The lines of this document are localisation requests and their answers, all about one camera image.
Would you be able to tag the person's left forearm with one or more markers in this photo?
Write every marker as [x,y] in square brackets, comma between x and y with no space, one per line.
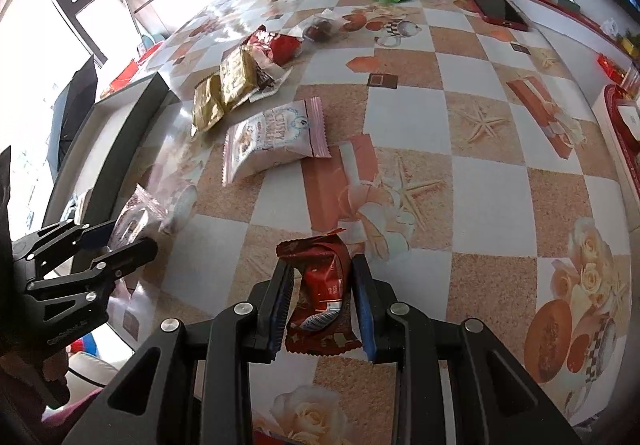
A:
[30,430]

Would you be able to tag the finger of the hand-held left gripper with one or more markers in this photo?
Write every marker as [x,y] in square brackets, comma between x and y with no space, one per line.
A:
[95,232]
[127,255]

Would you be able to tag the clear pink snack packet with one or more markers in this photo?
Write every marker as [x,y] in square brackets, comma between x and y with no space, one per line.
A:
[132,217]

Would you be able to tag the white cabinet with red top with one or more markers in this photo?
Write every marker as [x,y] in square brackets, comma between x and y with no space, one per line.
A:
[565,20]

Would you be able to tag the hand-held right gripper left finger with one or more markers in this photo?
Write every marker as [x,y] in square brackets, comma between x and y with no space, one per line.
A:
[282,310]

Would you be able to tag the red smartphone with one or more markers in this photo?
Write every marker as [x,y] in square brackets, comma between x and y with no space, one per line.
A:
[500,9]

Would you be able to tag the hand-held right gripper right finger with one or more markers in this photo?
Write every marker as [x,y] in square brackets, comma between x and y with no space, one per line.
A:
[365,310]

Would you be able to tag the clear dark snack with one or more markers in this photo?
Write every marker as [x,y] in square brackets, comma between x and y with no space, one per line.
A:
[317,31]

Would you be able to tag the dark cloth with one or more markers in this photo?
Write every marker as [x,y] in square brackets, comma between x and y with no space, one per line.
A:
[75,110]

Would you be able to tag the dark green cardboard box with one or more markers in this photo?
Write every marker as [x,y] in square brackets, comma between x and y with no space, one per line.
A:
[115,135]

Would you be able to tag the person's left hand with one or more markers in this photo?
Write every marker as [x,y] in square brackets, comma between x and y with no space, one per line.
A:
[27,372]

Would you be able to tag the white and brown snack packet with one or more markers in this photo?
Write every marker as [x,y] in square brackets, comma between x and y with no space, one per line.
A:
[269,79]

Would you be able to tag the pink and white snack packet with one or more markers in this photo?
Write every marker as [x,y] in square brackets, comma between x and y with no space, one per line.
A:
[270,135]

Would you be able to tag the dark red snack packet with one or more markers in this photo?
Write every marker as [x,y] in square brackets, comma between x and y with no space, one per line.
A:
[322,285]

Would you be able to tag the shiny red snack packet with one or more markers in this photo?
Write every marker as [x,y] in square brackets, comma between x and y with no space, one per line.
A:
[280,47]

